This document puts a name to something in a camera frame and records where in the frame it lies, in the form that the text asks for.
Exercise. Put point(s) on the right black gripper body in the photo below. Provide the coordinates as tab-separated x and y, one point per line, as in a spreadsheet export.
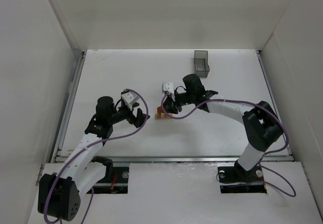
173	105

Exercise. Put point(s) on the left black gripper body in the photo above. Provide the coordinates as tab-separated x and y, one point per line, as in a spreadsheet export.
138	116

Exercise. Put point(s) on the long light wood block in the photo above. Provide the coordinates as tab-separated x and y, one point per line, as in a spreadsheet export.
161	117

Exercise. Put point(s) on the orange triangular wood block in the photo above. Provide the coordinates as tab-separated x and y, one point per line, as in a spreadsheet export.
160	110

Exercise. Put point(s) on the smoky transparent plastic bin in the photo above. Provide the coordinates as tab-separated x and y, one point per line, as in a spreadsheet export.
201	66

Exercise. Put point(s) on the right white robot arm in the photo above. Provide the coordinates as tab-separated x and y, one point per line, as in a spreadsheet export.
261	125

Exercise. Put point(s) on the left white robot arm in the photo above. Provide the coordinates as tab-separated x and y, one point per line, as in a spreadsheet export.
60	193

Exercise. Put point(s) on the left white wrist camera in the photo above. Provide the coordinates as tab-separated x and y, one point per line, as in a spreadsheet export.
129	99

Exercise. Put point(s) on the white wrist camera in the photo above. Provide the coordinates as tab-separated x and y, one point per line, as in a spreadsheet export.
129	99
168	88

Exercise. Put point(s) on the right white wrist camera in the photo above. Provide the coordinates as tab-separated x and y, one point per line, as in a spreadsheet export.
168	88

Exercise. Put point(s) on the aluminium front rail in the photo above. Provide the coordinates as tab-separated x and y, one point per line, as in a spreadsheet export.
286	158

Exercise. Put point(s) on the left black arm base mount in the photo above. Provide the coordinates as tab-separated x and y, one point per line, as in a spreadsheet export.
115	180

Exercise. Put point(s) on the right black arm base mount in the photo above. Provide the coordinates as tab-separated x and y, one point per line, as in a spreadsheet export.
236	180

